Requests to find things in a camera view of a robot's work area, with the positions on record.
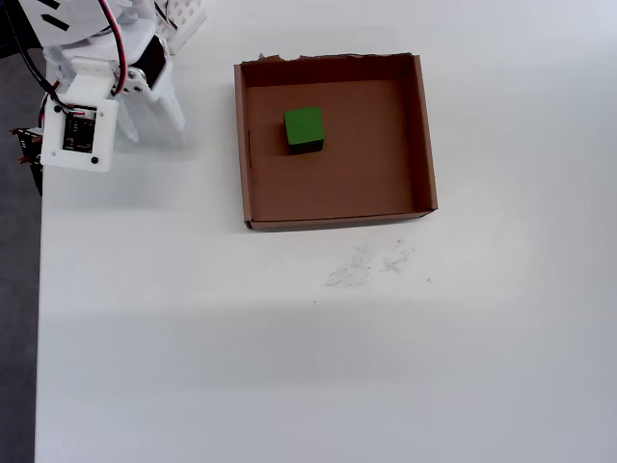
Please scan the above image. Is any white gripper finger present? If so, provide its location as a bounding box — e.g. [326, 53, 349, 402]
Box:
[125, 67, 187, 149]
[117, 95, 142, 145]

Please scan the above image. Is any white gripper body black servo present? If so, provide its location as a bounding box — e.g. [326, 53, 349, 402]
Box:
[42, 32, 174, 105]

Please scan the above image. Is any green cube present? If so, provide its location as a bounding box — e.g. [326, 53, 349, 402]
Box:
[282, 105, 327, 157]

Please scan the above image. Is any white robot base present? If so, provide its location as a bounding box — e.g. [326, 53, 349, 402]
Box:
[156, 0, 209, 55]

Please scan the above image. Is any brown cardboard box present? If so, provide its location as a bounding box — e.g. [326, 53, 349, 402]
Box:
[233, 52, 440, 232]

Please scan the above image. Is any black circuit board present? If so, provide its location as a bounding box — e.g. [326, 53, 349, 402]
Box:
[9, 125, 45, 197]

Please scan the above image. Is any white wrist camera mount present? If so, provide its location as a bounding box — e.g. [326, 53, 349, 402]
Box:
[40, 56, 121, 174]

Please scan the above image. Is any black camera cable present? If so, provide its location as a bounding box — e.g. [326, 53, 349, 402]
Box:
[0, 0, 68, 111]

